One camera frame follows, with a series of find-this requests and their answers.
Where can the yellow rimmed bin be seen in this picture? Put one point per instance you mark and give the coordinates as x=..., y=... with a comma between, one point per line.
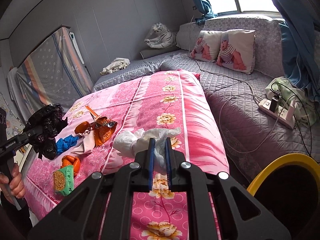
x=295, y=157

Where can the white charger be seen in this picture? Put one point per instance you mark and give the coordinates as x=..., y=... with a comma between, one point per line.
x=291, y=110

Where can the white plastic bag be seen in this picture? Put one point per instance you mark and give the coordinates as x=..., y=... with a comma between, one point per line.
x=125, y=142

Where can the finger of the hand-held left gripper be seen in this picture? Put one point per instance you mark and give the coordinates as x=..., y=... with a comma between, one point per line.
x=33, y=129

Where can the long blue curtain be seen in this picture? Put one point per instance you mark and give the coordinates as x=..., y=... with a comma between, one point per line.
x=297, y=42

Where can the orange sausage pack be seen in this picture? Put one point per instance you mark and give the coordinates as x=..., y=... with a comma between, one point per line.
x=72, y=163

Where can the beige cloth pouch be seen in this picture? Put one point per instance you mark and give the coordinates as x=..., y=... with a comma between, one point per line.
x=83, y=143

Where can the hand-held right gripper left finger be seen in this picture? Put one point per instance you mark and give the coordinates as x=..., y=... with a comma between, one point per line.
x=151, y=165

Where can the person's left hand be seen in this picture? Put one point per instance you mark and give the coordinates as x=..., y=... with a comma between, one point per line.
x=18, y=185

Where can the black plastic bag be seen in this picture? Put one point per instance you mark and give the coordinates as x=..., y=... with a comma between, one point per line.
x=50, y=122

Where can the shiny orange snack packet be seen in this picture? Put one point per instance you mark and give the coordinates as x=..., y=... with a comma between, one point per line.
x=103, y=131

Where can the black charger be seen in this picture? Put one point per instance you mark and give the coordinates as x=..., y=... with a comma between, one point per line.
x=274, y=103

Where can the cartoon print board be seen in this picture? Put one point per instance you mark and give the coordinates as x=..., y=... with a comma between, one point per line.
x=10, y=120

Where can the white hanging cloth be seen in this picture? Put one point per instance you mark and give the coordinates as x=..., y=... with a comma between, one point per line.
x=15, y=87

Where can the orange wrapper strip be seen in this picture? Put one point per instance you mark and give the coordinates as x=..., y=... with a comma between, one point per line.
x=90, y=112

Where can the crumpled cream cloth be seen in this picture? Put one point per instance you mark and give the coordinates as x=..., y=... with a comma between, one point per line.
x=116, y=65

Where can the white power strip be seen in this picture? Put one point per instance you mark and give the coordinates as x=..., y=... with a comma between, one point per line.
x=282, y=118

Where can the baby print pillow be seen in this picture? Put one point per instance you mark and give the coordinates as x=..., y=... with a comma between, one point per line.
x=205, y=46
x=235, y=52

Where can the grey bolster cushion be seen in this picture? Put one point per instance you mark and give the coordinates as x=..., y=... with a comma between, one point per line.
x=152, y=52

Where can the green noodle packet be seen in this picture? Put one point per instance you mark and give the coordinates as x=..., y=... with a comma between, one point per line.
x=62, y=182

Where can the crumpled green cloth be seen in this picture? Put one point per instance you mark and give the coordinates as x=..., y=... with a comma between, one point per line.
x=307, y=110

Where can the blue plastic bag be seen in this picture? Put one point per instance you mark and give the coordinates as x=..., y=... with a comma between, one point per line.
x=65, y=143

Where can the striped cloth covered cabinet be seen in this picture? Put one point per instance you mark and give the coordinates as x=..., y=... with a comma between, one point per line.
x=52, y=67

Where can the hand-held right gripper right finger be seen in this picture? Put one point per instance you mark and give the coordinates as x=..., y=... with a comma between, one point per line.
x=168, y=165

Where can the short blue curtain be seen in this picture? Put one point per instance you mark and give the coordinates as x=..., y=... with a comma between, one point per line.
x=202, y=2

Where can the white plush tiger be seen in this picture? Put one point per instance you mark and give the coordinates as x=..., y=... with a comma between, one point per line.
x=161, y=37

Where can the person's left forearm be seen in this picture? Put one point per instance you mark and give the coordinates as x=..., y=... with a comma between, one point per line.
x=12, y=220

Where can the grey quilted sofa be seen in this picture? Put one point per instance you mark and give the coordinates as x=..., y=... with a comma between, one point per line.
x=240, y=110

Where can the pink floral blanket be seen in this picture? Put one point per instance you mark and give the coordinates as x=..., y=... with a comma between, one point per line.
x=155, y=110

